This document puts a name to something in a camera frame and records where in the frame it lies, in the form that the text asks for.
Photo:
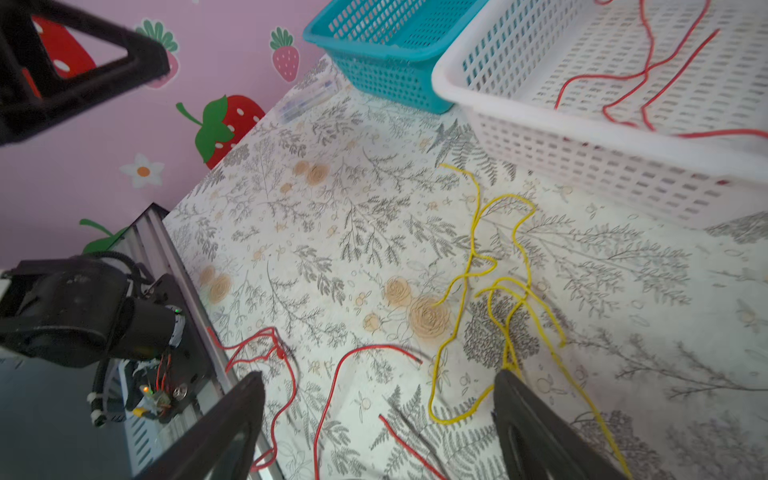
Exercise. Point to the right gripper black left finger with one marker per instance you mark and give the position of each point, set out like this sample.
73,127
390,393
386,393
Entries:
222,444

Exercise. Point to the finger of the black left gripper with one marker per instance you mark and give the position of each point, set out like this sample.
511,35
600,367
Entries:
78,72

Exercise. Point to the white basket middle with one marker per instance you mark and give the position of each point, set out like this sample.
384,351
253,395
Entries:
659,105

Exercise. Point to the clear plastic bag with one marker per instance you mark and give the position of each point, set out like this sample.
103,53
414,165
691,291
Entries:
307,99

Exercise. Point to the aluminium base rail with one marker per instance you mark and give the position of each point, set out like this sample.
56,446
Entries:
185,374

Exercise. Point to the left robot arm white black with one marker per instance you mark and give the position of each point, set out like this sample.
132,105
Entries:
87,309

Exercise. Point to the teal plastic basket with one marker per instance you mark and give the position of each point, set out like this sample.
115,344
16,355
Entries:
389,48

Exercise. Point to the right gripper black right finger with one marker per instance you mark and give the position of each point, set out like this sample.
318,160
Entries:
535,442

